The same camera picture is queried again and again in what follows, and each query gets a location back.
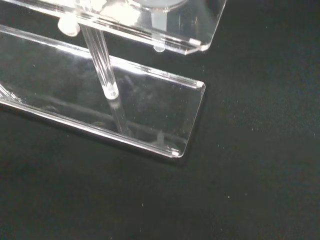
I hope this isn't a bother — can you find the clear acrylic funnel stand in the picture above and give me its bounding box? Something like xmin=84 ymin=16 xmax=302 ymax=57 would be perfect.
xmin=0 ymin=0 xmax=228 ymax=159

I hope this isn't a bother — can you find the black bench cloth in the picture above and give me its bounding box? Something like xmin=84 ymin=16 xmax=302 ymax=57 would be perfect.
xmin=0 ymin=0 xmax=320 ymax=240

